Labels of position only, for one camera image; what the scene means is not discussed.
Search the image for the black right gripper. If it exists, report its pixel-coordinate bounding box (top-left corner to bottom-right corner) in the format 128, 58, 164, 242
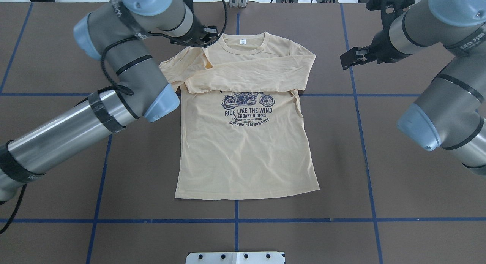
340, 30, 399, 70

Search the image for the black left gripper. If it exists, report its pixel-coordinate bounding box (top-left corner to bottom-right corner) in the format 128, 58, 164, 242
169, 17, 219, 47

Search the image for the yellow long sleeve shirt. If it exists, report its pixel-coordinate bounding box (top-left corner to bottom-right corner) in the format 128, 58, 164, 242
159, 32, 320, 200

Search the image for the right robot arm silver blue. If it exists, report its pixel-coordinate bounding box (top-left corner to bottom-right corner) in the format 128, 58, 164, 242
340, 0, 486, 177

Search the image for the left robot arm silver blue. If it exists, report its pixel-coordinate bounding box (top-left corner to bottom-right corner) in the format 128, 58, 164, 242
1, 0, 222, 233

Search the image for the brown table mat blue grid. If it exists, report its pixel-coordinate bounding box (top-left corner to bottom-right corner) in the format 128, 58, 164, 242
0, 2, 486, 264

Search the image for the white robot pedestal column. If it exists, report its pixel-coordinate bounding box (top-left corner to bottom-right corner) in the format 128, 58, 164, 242
185, 251, 286, 264

